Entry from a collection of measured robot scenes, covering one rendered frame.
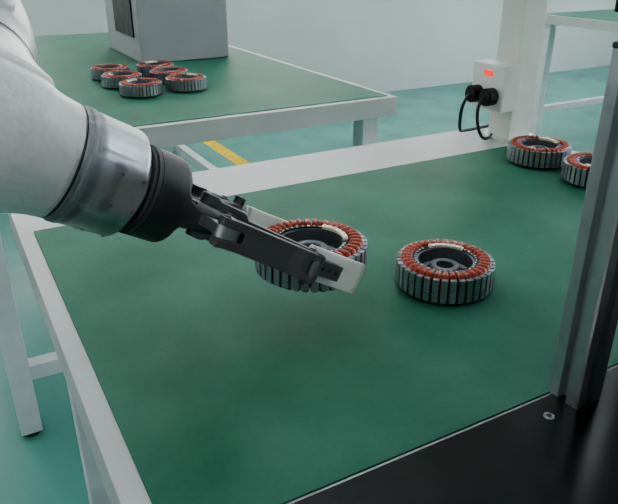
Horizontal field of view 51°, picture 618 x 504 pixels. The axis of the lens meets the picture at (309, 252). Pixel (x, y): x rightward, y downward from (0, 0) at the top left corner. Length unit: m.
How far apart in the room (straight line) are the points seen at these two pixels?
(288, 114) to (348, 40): 3.83
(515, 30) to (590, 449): 0.98
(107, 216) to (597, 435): 0.41
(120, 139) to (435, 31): 5.52
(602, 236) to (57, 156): 0.39
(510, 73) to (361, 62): 4.24
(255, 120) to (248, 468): 1.18
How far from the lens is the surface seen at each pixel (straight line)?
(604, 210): 0.51
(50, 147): 0.47
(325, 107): 1.69
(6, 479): 1.74
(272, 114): 1.62
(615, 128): 0.51
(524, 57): 1.39
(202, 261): 0.84
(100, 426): 0.59
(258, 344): 0.66
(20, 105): 0.46
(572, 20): 4.22
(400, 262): 0.75
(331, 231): 0.67
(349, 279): 0.61
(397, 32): 5.71
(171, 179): 0.52
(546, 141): 1.31
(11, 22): 0.58
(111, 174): 0.49
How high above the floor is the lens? 1.11
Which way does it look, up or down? 25 degrees down
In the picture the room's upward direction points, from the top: straight up
